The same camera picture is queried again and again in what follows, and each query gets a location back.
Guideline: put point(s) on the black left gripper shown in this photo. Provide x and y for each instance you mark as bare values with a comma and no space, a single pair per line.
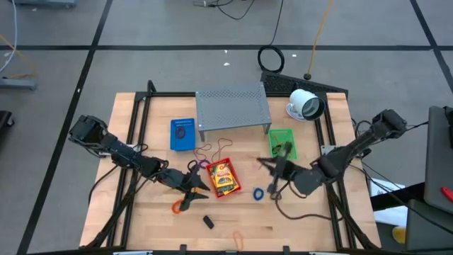
175,178

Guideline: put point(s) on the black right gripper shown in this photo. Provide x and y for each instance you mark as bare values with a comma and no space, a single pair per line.
283,168

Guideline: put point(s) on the yellow rubber band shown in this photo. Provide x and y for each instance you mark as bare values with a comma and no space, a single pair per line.
274,139

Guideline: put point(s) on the yellow crayon box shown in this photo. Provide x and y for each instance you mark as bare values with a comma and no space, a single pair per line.
231,190
223,175

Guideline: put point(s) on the small black block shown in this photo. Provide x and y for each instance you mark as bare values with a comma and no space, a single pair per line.
209,222

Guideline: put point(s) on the red plastic basket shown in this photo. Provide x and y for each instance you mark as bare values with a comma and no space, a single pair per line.
226,160

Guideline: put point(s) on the blue plastic basket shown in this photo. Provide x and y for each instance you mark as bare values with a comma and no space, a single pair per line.
187,141

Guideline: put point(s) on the orange rubber band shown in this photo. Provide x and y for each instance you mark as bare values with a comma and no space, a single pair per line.
238,232

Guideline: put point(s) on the grey perforated metal riser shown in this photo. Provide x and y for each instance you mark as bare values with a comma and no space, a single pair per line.
231,108

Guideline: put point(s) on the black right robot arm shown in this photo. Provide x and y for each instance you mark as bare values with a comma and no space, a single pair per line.
357,141

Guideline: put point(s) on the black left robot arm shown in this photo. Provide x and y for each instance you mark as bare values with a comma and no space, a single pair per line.
117,150

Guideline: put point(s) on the green plastic basket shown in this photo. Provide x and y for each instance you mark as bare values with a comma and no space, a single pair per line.
288,136

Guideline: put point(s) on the black perforated panel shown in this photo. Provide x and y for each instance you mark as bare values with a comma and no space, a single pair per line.
283,83

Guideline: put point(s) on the white sheet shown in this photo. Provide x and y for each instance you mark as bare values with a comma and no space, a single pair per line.
389,212

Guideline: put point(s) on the yellow object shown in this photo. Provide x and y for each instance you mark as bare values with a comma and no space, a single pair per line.
399,235

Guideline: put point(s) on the grey cart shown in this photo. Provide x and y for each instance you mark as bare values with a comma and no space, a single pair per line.
439,159

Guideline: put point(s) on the grey cabinet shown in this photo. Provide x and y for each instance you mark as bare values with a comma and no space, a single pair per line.
428,226

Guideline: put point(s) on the black floor object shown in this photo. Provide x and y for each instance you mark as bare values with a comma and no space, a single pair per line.
5,122

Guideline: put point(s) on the grey floor base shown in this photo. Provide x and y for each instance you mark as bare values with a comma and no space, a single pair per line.
46,3
17,83

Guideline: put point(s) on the black aluminium table frame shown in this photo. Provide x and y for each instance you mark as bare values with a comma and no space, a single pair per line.
166,94

